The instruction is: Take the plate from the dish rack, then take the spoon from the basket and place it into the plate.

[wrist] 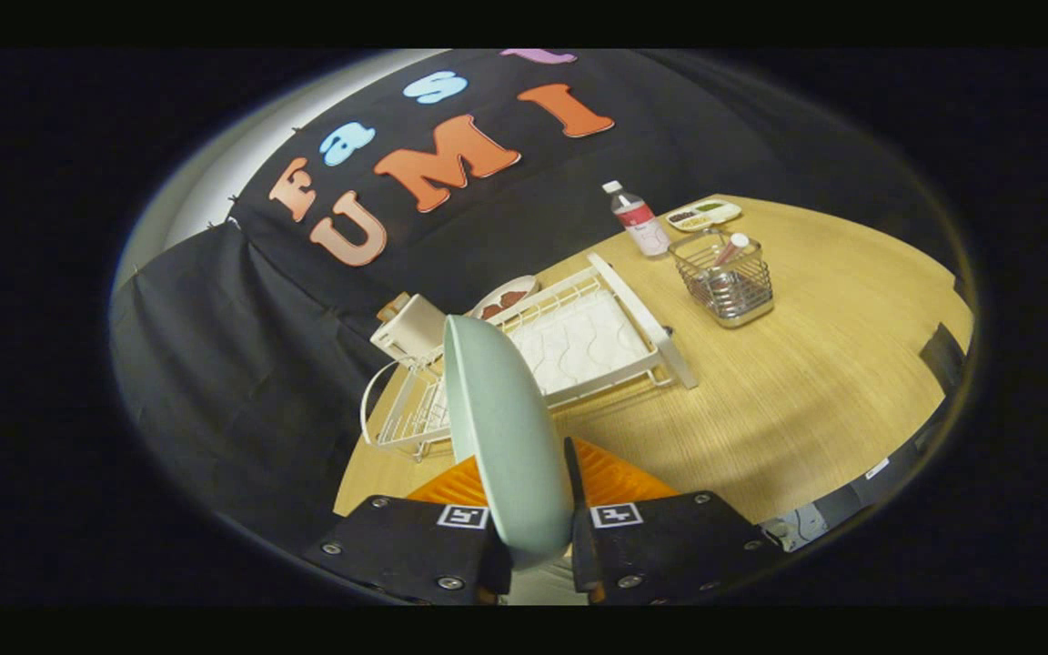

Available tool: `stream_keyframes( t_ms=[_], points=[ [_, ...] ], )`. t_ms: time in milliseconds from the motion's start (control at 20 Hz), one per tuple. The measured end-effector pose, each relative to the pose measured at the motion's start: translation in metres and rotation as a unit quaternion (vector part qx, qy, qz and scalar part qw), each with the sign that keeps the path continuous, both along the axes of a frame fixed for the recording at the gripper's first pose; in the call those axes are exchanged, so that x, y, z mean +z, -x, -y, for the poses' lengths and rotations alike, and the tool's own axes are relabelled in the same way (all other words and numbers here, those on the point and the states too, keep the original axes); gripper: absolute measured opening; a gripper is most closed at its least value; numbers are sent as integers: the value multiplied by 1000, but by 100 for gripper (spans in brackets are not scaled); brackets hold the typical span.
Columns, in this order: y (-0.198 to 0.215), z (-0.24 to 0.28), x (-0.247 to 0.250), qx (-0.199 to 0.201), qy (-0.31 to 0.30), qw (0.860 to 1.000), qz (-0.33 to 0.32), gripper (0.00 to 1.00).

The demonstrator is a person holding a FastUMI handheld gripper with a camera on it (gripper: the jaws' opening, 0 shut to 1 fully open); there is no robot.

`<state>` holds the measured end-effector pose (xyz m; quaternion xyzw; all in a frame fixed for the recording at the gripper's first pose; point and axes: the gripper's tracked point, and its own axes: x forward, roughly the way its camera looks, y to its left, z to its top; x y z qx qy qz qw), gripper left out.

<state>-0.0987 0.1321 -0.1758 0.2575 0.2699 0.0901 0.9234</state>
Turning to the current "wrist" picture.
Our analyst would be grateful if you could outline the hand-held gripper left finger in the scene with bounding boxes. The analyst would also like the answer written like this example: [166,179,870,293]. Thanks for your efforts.
[301,455,514,606]

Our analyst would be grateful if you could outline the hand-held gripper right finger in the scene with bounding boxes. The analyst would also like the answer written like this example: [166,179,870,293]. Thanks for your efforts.
[563,437,787,606]

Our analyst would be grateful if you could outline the pale green plate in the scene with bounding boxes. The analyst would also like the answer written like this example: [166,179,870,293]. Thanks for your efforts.
[443,314,575,572]

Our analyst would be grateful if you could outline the white wire dish rack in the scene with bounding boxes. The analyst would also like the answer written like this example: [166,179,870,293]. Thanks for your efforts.
[360,253,700,463]

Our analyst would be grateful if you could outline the metal wire basket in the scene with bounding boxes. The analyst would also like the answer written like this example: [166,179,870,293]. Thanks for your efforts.
[668,229,775,329]

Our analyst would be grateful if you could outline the small white dish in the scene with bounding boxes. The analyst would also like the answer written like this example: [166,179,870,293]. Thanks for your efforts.
[469,275,540,321]

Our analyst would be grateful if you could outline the white toaster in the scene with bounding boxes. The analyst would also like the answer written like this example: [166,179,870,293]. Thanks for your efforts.
[369,293,448,365]

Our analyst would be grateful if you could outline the black backdrop cloth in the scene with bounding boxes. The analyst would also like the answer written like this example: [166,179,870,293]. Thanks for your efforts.
[110,50,971,547]

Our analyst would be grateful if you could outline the clear plastic water bottle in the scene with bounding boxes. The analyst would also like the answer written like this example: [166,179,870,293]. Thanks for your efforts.
[602,180,671,258]

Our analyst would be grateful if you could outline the white divided tray with beans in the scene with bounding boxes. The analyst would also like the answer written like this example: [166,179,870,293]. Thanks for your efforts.
[665,198,743,233]

